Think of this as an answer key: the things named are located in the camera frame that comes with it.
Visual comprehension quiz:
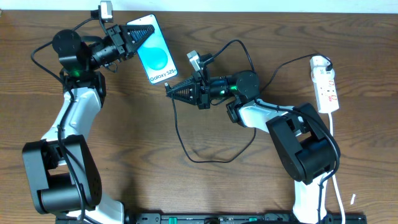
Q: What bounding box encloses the white power strip cord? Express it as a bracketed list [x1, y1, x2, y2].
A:
[328, 112, 346, 224]

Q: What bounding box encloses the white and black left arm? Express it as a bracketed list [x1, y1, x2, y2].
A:
[22, 25, 155, 223]

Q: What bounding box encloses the white paper tag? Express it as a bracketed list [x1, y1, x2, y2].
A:
[350, 194, 356, 205]

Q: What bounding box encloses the black charger cable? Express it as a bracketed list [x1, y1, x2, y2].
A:
[164, 53, 333, 164]

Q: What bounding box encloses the blue Galaxy smartphone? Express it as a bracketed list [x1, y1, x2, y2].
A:
[127, 14, 178, 84]

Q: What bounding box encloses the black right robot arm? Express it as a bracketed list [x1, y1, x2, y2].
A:
[165, 70, 340, 223]

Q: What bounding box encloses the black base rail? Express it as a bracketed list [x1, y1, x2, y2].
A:
[55, 213, 368, 224]

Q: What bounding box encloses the white charger plug adapter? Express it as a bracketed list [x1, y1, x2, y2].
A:
[310, 55, 331, 70]

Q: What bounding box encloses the white power strip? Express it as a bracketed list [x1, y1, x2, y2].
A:
[311, 67, 340, 113]

